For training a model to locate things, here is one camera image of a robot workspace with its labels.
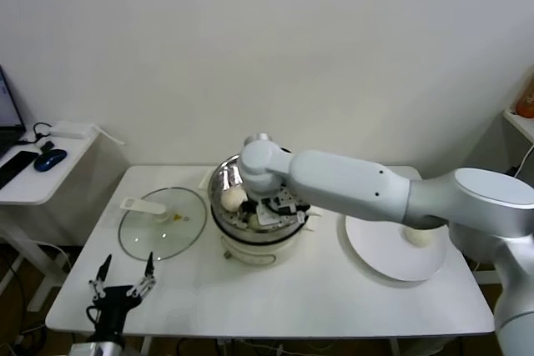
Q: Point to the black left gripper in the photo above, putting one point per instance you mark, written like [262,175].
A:
[112,304]

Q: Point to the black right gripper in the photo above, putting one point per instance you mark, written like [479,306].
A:
[279,206]

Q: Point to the white steamed baozi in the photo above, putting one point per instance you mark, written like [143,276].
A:
[253,221]
[417,238]
[231,199]

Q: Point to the pale right robot arm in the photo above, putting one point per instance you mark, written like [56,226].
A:
[354,189]

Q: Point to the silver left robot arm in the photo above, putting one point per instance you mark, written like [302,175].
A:
[109,348]

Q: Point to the stainless steel steamer basket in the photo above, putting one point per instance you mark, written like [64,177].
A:
[225,176]

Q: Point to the cream electric cooker base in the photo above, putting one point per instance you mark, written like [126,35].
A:
[258,254]

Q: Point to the white side table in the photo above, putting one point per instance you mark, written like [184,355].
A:
[50,185]

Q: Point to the blue computer mouse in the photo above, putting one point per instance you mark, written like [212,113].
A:
[50,160]

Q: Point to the large white plate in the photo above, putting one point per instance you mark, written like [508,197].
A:
[388,256]

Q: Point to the small black dongle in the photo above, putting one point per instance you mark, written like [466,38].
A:
[46,146]

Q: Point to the black keyboard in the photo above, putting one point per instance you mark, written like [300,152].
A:
[14,166]

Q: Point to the black laptop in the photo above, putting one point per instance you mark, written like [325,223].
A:
[8,110]

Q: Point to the orange packaged item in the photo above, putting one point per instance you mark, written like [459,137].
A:
[526,97]

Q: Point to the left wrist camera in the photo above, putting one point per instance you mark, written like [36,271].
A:
[83,349]

